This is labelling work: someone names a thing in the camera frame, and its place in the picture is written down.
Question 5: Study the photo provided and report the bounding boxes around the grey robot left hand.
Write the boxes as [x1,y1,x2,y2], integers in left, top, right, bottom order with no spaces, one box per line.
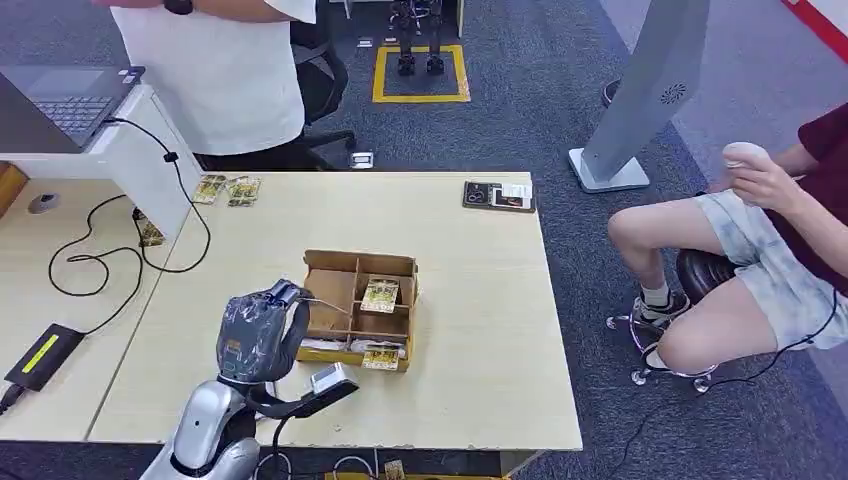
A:
[215,278,317,386]

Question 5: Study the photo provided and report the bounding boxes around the person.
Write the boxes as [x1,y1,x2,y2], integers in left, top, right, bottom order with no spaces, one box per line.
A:
[92,0,321,174]
[605,101,848,374]

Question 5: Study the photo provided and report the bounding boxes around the wooden card box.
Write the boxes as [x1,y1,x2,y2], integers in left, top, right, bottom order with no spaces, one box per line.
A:
[295,248,421,374]

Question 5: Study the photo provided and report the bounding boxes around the black stool chrome base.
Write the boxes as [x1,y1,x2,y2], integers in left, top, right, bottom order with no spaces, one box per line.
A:
[605,248,741,396]

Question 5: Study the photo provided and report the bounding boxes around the grey laptop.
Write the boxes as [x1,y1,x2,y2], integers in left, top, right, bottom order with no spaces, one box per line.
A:
[0,64,146,156]

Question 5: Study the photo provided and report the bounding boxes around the grey kiosk stand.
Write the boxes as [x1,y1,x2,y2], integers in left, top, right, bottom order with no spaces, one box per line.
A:
[567,0,712,195]

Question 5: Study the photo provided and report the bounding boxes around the white desk riser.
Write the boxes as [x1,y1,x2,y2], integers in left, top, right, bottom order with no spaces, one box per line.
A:
[0,82,204,241]

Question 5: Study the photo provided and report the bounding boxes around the black office chair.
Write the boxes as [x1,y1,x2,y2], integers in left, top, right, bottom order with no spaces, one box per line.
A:
[290,18,360,173]

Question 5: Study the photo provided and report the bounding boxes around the black power adapter yellow label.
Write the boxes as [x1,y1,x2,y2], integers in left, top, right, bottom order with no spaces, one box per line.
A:
[3,322,87,393]

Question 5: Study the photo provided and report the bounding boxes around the brown wooden block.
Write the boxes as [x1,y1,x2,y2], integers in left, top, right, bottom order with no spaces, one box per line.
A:
[0,161,30,221]

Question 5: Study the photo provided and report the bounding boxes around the black flat tray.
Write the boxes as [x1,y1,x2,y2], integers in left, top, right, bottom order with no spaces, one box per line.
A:
[461,180,537,215]

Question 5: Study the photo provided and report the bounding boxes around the black robot legs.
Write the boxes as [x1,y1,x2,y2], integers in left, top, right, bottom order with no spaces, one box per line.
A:
[388,0,447,77]

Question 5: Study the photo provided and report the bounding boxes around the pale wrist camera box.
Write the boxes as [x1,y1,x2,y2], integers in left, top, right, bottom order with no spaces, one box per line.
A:
[308,361,361,407]

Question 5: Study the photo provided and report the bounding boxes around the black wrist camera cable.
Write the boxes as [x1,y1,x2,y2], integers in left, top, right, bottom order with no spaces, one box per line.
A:
[270,413,294,480]

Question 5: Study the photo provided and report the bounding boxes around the white cable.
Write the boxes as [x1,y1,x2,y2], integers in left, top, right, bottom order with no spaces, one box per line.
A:
[251,452,294,480]
[330,454,377,480]

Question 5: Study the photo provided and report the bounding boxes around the black laptop charger cable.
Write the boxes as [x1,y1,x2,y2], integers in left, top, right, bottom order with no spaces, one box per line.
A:
[47,116,213,337]

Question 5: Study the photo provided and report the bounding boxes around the black controller cable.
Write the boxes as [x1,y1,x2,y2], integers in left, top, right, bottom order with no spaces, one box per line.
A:
[605,287,840,480]

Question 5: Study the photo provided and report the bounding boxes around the black mains cable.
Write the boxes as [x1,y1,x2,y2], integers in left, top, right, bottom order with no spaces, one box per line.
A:
[0,383,26,417]

